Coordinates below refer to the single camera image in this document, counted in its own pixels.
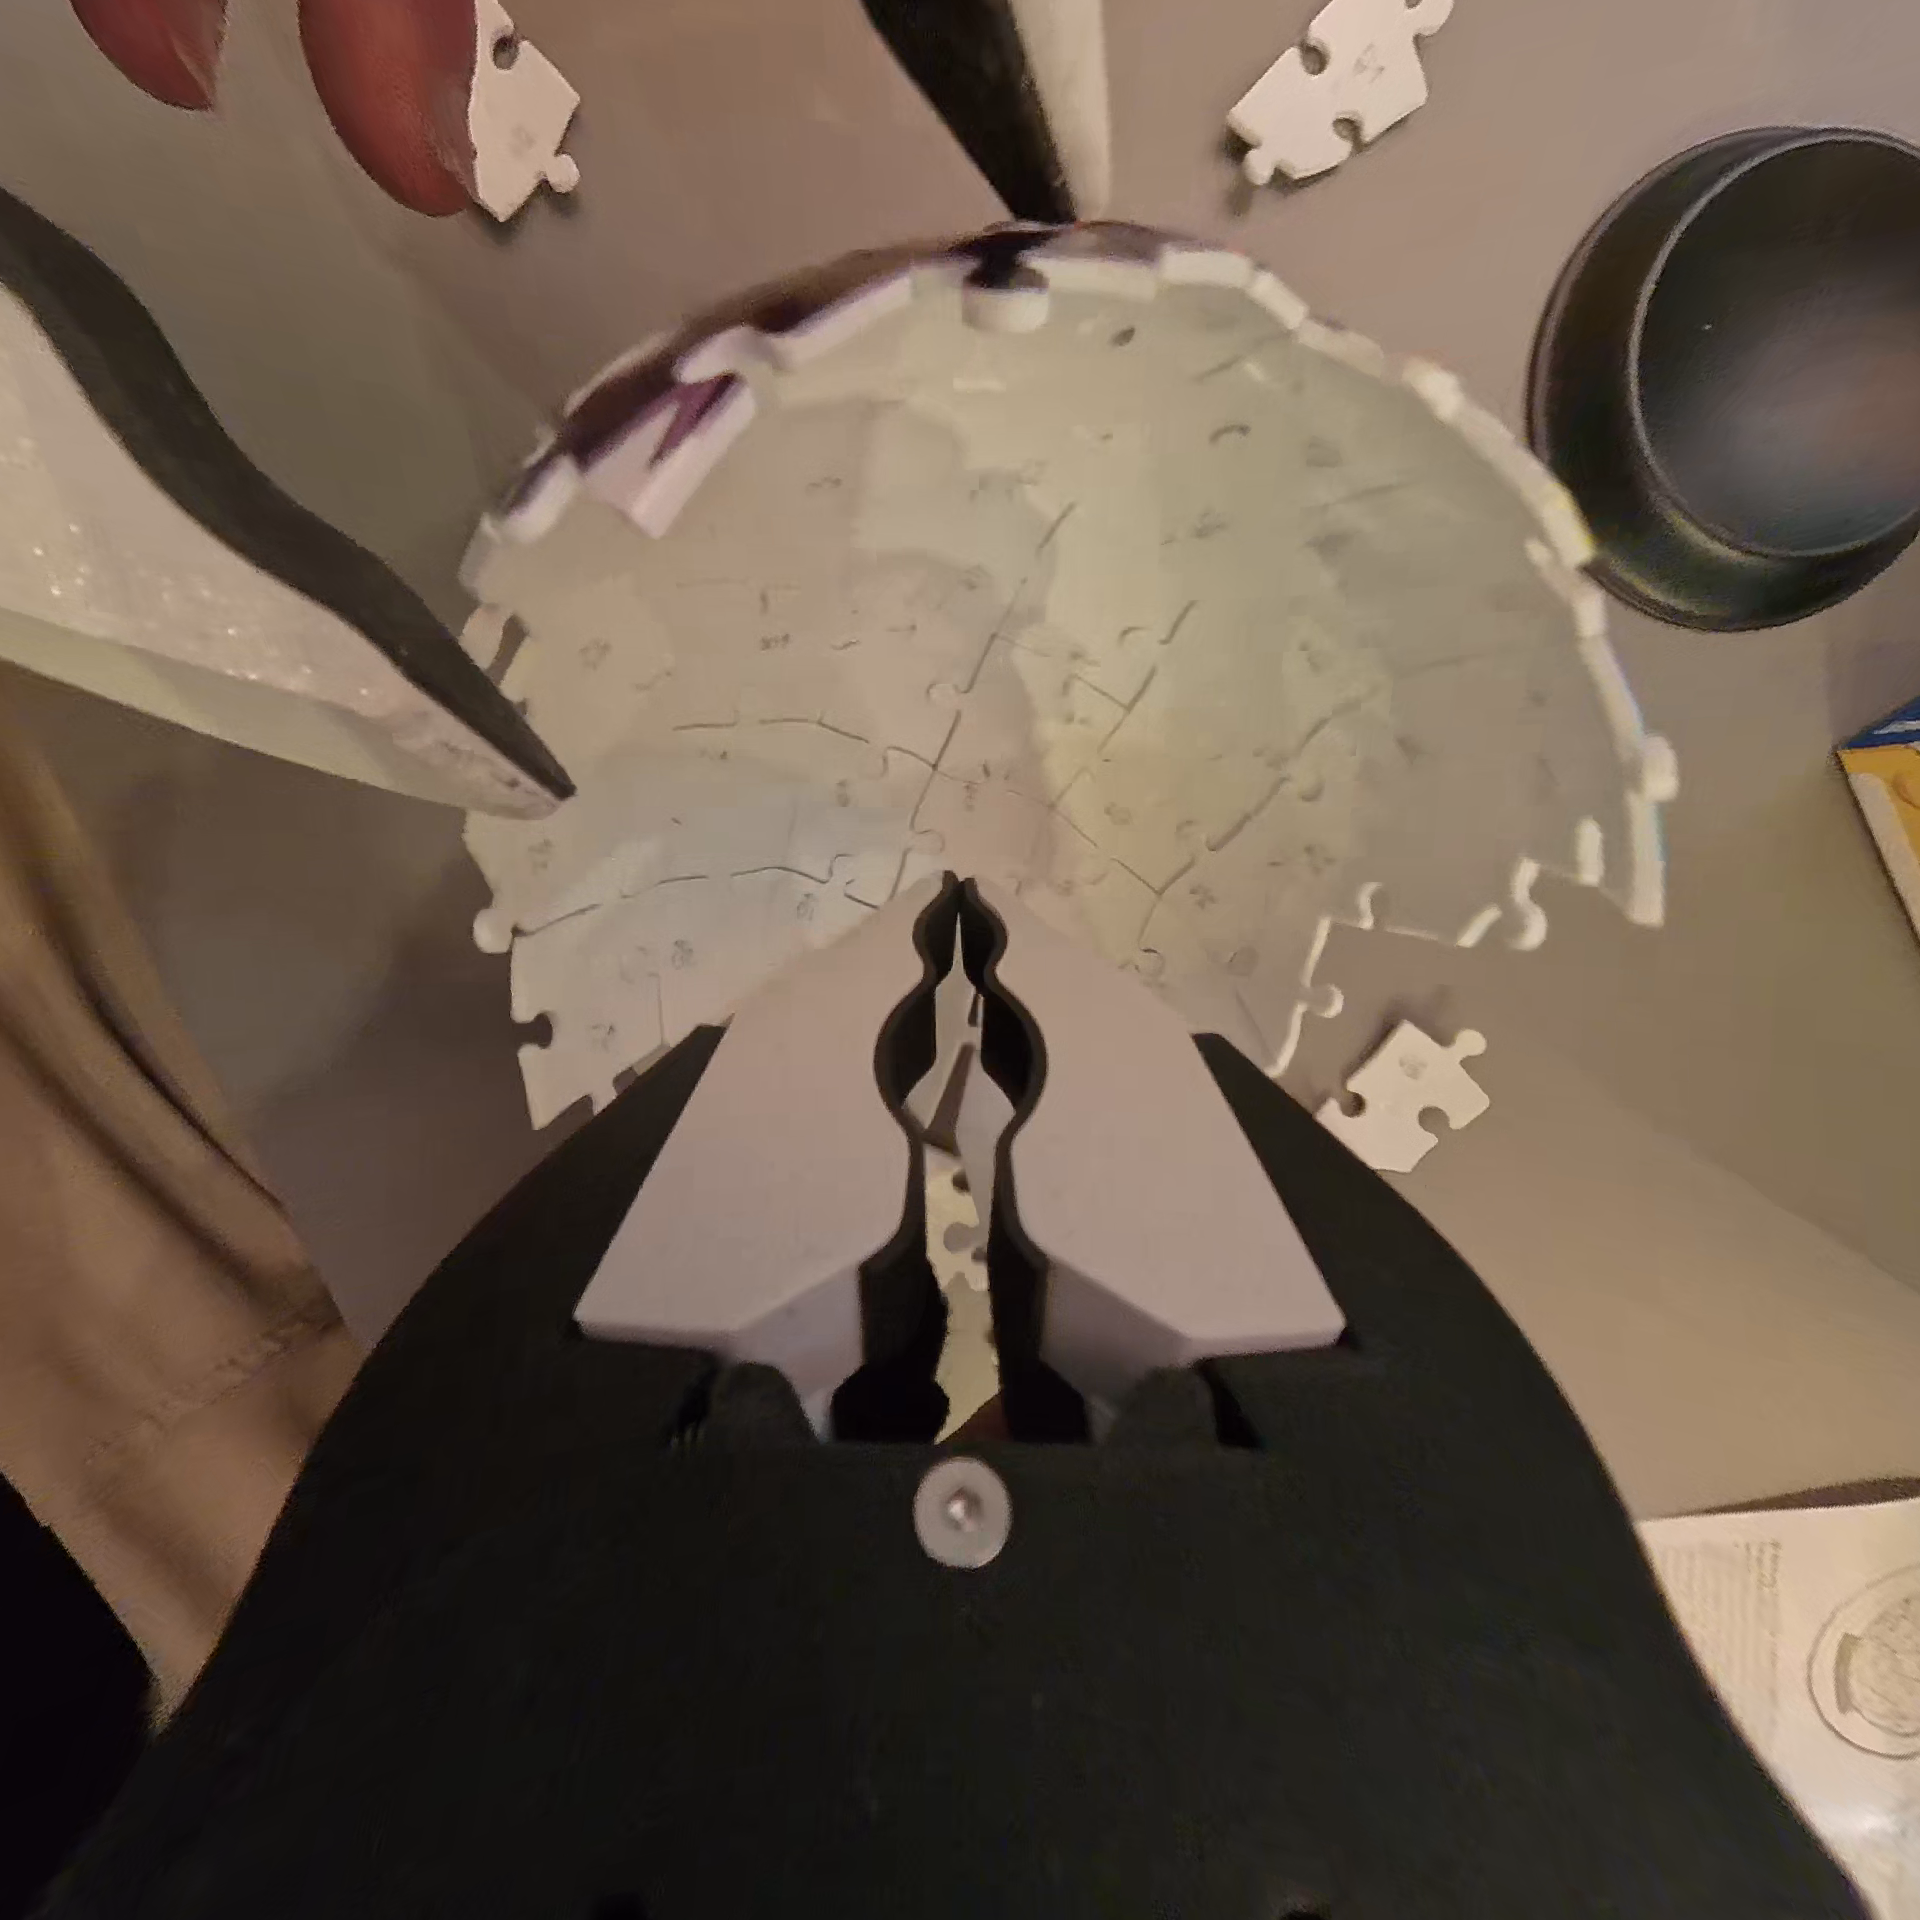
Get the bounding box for black round puzzle stand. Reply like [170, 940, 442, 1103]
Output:
[1527, 129, 1920, 633]

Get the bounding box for partly built puzzle ball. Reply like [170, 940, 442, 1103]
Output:
[454, 222, 1681, 1131]

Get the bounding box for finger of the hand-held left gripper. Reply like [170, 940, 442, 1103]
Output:
[863, 0, 1119, 228]
[0, 185, 578, 820]

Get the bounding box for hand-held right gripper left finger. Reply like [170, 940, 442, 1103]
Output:
[575, 877, 966, 1444]

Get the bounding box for blue puzzle box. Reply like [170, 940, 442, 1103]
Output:
[1834, 695, 1920, 950]

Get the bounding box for person's beige trousers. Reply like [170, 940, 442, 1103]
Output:
[0, 719, 377, 1729]

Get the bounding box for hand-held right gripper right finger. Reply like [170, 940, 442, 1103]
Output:
[972, 879, 1349, 1446]

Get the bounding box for white instruction sheet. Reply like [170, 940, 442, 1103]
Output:
[1637, 1496, 1920, 1920]

